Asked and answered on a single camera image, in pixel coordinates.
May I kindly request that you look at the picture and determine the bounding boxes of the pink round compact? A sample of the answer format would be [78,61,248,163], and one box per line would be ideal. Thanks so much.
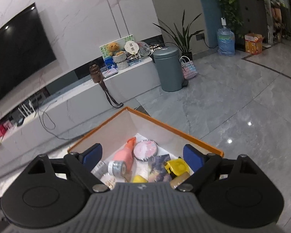
[133,139,158,162]

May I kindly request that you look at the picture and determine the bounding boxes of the white router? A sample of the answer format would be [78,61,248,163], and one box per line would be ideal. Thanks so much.
[18,97,37,118]

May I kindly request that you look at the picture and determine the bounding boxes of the gold square box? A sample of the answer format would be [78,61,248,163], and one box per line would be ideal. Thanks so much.
[170,172,192,190]

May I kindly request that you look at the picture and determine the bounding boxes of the long-leaf potted plant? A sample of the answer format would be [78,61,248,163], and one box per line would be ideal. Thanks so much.
[153,10,204,61]

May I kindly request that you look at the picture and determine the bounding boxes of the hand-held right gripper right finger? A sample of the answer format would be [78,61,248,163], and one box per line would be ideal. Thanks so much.
[177,144,265,193]

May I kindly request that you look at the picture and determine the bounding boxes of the stacked woven baskets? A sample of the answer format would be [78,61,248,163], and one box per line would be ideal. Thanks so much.
[112,51,129,70]

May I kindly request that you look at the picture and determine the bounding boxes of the printed cardboard box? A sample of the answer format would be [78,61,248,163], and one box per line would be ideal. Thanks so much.
[244,33,265,54]

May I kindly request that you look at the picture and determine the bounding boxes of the silver round compact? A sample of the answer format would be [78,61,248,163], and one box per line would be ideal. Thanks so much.
[103,178,116,191]

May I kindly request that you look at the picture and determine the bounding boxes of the blue water bottle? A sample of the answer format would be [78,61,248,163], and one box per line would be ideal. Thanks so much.
[217,17,236,56]

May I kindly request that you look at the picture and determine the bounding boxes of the green picture board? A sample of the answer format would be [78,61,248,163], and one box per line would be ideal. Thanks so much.
[99,35,136,70]

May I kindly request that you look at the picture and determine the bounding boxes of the pink pump bottle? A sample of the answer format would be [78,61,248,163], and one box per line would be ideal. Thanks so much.
[114,137,137,173]

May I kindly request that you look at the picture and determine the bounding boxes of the white marble tv console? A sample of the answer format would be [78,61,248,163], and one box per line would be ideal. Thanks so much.
[0,39,160,148]

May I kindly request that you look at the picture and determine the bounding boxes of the grey cabinet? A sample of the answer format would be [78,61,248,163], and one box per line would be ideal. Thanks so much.
[235,0,269,44]

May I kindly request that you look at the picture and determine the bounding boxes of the white round hand fan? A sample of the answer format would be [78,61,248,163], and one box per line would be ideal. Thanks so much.
[124,41,139,56]

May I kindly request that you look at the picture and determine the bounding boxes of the yellow tape measure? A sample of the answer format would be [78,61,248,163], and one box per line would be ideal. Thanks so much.
[164,158,191,176]

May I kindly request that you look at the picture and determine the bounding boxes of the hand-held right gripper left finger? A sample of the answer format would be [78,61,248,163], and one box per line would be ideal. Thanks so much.
[19,143,110,194]

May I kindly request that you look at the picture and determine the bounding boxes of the decorative plate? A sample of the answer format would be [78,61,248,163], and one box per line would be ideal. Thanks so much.
[137,42,152,56]

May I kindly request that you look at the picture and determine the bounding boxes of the clear labelled box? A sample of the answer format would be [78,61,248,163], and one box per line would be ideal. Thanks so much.
[91,160,108,179]

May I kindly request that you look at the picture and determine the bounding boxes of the grey pedal trash can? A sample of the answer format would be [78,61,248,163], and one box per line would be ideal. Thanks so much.
[152,46,188,92]

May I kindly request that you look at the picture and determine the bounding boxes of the brown bag with strap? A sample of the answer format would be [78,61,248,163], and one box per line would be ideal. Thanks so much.
[89,64,124,108]

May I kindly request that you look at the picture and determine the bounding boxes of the green vine plant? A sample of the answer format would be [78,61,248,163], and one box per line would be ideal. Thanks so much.
[206,0,243,34]

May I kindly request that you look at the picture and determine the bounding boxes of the black cable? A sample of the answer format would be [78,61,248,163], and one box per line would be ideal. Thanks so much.
[37,107,85,141]

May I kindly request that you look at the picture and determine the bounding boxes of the black television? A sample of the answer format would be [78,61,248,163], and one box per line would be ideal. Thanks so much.
[0,2,57,110]

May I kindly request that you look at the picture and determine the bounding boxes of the dark printed card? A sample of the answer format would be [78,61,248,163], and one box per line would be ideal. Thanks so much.
[147,154,172,183]

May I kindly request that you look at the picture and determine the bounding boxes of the orange cardboard box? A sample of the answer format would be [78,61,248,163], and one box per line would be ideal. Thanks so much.
[67,106,225,192]

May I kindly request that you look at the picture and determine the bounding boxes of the pink woven bag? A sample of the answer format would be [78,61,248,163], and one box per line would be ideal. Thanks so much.
[179,56,199,80]

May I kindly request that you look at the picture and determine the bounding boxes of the brown teddy bear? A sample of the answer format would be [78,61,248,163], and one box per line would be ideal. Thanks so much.
[107,42,120,56]

